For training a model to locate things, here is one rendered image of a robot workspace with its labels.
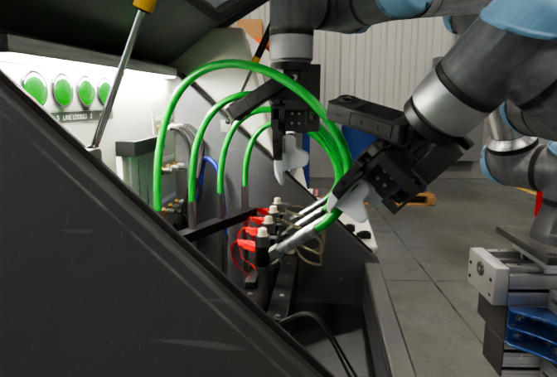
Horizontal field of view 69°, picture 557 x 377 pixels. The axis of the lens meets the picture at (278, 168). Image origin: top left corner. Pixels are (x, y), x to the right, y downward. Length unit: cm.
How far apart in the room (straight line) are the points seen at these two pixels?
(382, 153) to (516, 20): 19
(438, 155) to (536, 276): 67
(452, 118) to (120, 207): 34
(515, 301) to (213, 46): 95
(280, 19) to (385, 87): 668
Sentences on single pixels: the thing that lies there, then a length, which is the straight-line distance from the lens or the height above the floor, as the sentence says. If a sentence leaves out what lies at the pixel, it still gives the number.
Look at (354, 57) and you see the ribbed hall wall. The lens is 730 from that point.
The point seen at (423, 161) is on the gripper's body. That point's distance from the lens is 49.
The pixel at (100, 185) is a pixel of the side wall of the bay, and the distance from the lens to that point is 44.
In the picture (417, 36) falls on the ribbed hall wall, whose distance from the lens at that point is 755.
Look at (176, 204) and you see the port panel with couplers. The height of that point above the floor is 111.
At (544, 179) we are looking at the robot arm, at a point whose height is 118.
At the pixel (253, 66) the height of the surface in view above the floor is 142.
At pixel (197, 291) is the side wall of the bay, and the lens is 43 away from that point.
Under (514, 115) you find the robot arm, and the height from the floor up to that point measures 135.
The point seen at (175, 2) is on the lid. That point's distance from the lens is 82.
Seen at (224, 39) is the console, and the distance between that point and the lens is 111.
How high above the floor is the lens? 137
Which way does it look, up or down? 10 degrees down
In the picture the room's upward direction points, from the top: straight up
